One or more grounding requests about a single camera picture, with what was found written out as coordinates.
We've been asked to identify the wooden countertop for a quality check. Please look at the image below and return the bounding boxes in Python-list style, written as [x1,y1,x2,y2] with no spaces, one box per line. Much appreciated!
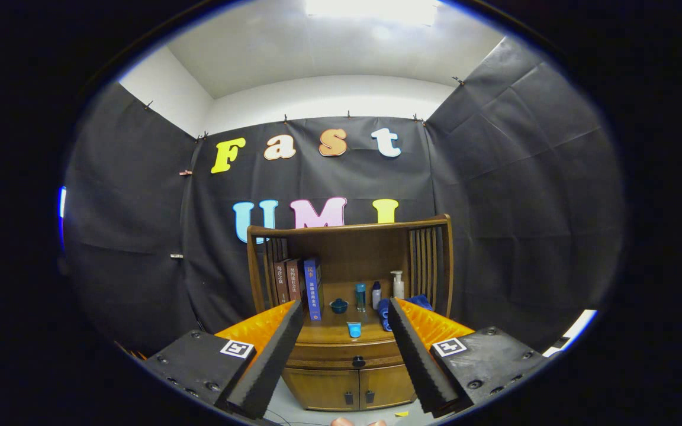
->
[297,299,398,344]

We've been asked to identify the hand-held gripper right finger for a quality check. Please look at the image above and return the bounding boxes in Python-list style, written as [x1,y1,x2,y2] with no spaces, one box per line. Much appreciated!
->
[387,297,551,418]

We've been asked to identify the black backdrop cloth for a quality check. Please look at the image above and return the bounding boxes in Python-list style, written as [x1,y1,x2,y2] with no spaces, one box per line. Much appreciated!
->
[60,37,625,359]

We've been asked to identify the dark brown book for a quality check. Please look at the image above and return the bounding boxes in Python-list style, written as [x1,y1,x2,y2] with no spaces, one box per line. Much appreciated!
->
[274,260,291,305]

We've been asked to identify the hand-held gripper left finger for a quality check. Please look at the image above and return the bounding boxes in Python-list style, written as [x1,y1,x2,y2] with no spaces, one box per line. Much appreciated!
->
[141,299,306,420]

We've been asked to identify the wooden cabinet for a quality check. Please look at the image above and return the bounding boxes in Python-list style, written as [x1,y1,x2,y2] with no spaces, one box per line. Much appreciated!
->
[246,214,454,412]

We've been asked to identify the blue book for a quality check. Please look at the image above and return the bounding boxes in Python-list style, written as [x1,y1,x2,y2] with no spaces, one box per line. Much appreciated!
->
[304,257,323,322]

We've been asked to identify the blue towel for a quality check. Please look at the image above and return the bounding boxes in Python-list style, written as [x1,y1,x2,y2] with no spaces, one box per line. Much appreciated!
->
[377,294,435,332]

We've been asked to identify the wooden cabinet door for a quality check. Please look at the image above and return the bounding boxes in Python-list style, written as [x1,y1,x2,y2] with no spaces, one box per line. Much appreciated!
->
[358,366,417,409]
[282,367,361,412]

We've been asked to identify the wooden drawer with black knob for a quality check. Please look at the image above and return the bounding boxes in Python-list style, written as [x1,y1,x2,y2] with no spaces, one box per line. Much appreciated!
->
[287,340,404,370]

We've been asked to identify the thin floor cable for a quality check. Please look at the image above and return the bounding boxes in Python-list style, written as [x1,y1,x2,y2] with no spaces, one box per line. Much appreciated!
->
[267,408,318,426]

